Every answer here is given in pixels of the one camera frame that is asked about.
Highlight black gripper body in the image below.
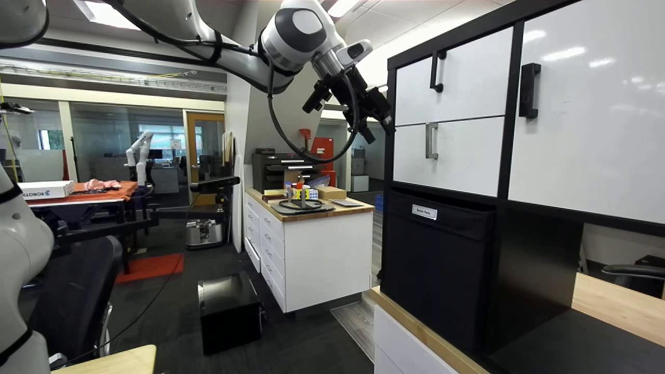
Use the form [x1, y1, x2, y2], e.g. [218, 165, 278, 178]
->
[304, 69, 392, 144]

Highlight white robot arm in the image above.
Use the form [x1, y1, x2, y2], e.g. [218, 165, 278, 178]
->
[100, 0, 392, 144]

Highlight white second robot arm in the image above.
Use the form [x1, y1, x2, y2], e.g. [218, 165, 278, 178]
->
[0, 168, 55, 374]

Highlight white drawer cabinet wood top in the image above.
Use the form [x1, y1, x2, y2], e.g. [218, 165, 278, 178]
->
[243, 189, 374, 313]

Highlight black storage basket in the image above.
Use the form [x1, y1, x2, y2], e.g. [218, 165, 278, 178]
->
[381, 192, 495, 350]

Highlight black cube shelf unit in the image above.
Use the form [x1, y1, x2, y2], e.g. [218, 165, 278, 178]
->
[387, 0, 665, 374]

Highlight white cabinet door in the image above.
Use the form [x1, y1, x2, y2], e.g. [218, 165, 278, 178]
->
[509, 0, 665, 224]

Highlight black box on floor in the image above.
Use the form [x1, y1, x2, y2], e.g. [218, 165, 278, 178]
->
[198, 273, 263, 355]

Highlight red floor mat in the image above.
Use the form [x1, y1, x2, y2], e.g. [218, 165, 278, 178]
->
[116, 254, 186, 285]

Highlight red table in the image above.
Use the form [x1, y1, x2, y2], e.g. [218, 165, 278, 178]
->
[23, 178, 142, 276]

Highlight black office chair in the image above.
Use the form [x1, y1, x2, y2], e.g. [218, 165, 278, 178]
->
[29, 238, 123, 363]

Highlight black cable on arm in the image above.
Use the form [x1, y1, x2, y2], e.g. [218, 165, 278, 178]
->
[264, 60, 362, 167]

